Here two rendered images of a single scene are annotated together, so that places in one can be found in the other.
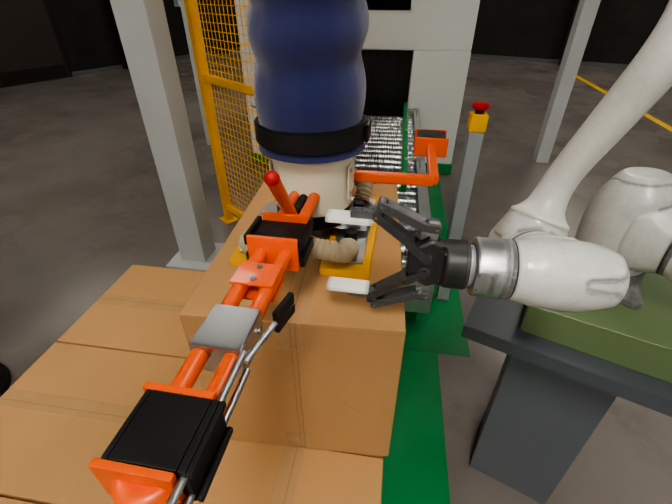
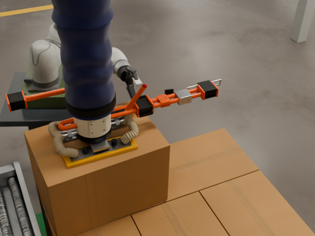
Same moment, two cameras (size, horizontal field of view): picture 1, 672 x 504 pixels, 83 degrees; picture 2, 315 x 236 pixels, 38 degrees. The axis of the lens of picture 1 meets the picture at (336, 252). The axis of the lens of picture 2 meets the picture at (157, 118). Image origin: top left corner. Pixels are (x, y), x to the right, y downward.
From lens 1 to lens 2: 235 cm
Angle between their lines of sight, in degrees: 90
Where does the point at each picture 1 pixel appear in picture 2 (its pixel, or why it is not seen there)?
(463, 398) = (37, 202)
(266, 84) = (110, 84)
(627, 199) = (52, 52)
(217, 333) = (186, 93)
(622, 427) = (24, 145)
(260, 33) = (111, 69)
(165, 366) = not seen: outside the picture
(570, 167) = not seen: hidden behind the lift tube
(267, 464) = not seen: hidden behind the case
